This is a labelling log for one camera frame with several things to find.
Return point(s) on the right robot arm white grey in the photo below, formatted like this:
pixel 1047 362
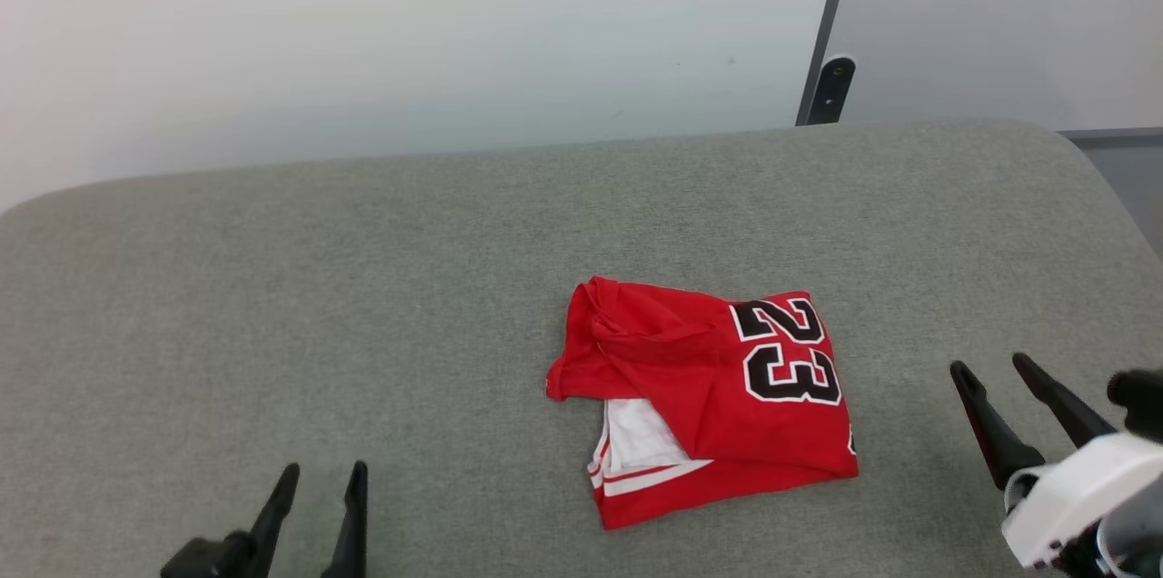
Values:
pixel 1131 555

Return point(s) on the wrist black camera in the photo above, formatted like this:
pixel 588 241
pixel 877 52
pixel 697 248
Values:
pixel 1140 401
pixel 209 557

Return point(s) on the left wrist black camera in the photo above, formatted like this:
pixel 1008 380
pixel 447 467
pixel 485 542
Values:
pixel 209 557

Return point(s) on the black wall bracket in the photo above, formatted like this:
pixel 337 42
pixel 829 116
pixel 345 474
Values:
pixel 831 92

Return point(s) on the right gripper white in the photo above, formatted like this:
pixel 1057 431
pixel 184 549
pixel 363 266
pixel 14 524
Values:
pixel 1081 496

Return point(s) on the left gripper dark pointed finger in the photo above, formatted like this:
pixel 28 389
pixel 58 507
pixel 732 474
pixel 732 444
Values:
pixel 352 533
pixel 273 528

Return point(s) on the red and white jersey 23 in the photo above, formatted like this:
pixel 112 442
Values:
pixel 727 414

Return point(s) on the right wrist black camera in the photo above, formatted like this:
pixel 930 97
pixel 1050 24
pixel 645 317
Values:
pixel 1140 401

